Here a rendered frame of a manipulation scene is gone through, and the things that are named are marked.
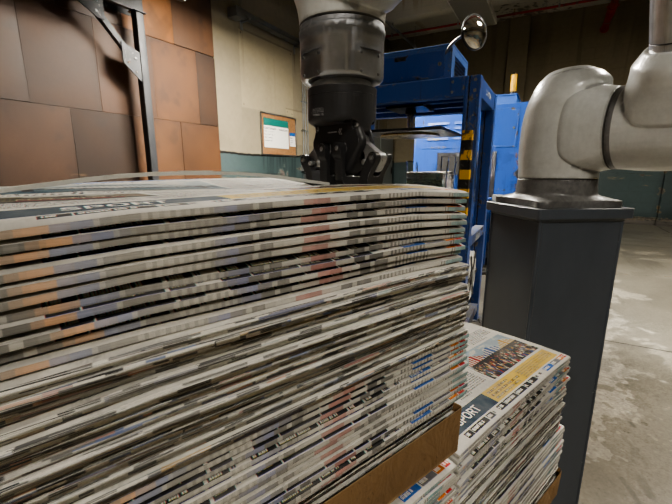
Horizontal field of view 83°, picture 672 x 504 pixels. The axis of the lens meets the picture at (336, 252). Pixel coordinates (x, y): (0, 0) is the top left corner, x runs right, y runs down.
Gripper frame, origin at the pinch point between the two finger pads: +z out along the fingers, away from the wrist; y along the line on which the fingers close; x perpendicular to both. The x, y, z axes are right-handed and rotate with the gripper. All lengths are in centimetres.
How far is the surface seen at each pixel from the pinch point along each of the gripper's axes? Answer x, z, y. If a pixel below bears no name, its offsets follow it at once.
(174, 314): -24.7, -5.8, 16.7
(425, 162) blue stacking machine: 348, -18, -239
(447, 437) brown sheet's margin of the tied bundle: -4.7, 9.9, 18.2
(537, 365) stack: 19.1, 13.0, 16.3
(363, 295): -14.4, -4.5, 17.8
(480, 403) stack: 5.9, 12.8, 15.6
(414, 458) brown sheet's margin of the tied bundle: -9.0, 9.5, 18.1
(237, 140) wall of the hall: 225, -50, -464
